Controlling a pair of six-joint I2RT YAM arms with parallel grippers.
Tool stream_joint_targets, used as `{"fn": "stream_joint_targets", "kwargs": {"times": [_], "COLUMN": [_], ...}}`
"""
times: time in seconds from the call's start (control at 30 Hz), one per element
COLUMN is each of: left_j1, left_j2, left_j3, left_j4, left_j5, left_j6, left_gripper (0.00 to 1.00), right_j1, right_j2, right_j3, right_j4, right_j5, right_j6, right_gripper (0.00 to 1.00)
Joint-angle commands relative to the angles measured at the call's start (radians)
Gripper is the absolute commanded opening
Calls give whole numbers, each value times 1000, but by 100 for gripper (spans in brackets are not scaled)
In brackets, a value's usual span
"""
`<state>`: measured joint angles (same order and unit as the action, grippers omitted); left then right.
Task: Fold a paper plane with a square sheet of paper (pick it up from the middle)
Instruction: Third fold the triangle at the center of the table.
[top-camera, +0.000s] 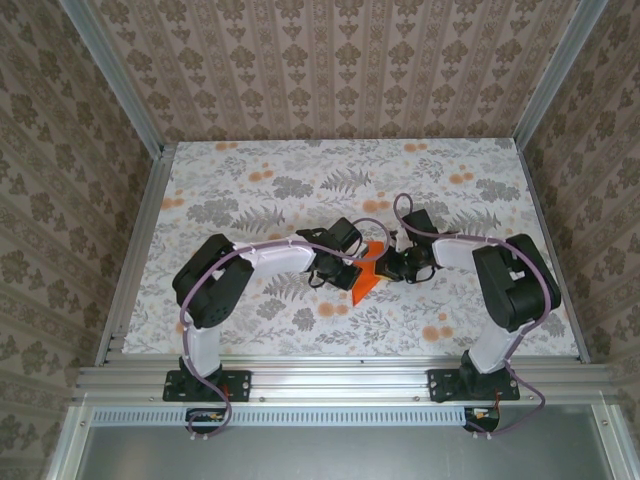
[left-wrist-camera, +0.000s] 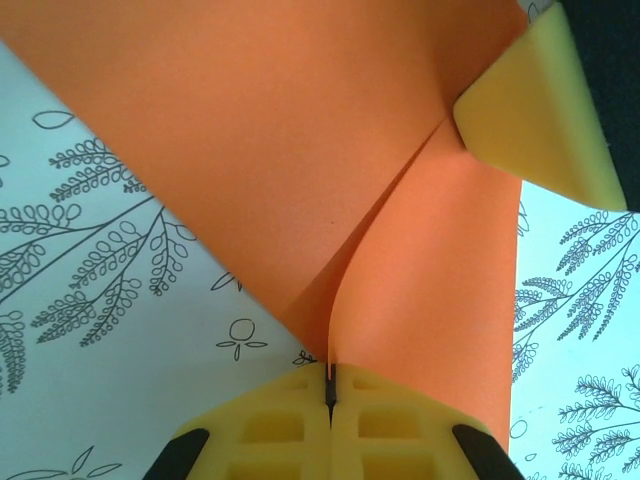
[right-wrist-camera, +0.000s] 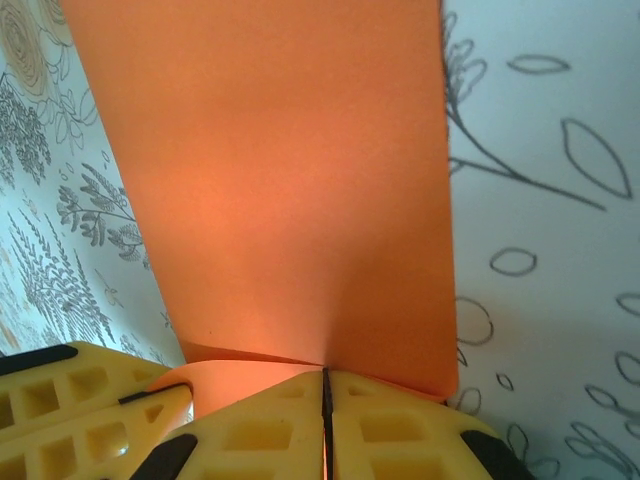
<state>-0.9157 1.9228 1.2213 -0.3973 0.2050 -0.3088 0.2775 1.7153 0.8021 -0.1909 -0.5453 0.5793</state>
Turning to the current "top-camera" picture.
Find aluminium side rail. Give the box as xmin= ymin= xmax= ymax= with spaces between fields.
xmin=516 ymin=144 xmax=592 ymax=365
xmin=94 ymin=143 xmax=177 ymax=366

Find aluminium cross rail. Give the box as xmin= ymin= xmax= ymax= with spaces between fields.
xmin=72 ymin=363 xmax=619 ymax=402

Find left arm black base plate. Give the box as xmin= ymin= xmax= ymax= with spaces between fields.
xmin=163 ymin=368 xmax=252 ymax=403

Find black connector board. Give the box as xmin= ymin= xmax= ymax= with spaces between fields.
xmin=185 ymin=405 xmax=235 ymax=435
xmin=463 ymin=403 xmax=502 ymax=433

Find slotted grey cable duct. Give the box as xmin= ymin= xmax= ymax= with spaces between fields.
xmin=92 ymin=405 xmax=501 ymax=429

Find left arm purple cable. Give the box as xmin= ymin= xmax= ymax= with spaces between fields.
xmin=178 ymin=215 xmax=394 ymax=444

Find floral patterned table cover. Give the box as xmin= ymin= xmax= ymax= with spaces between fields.
xmin=119 ymin=139 xmax=577 ymax=359

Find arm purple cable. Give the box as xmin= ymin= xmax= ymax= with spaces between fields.
xmin=392 ymin=192 xmax=562 ymax=442
xmin=178 ymin=215 xmax=394 ymax=444

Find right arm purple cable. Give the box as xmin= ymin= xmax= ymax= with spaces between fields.
xmin=392 ymin=192 xmax=562 ymax=442

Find orange paper sheet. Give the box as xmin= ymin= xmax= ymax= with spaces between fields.
xmin=348 ymin=240 xmax=391 ymax=308

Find aluminium frame post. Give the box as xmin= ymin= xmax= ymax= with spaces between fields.
xmin=511 ymin=0 xmax=609 ymax=147
xmin=62 ymin=0 xmax=167 ymax=157

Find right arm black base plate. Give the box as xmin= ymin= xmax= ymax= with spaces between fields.
xmin=427 ymin=368 xmax=521 ymax=404

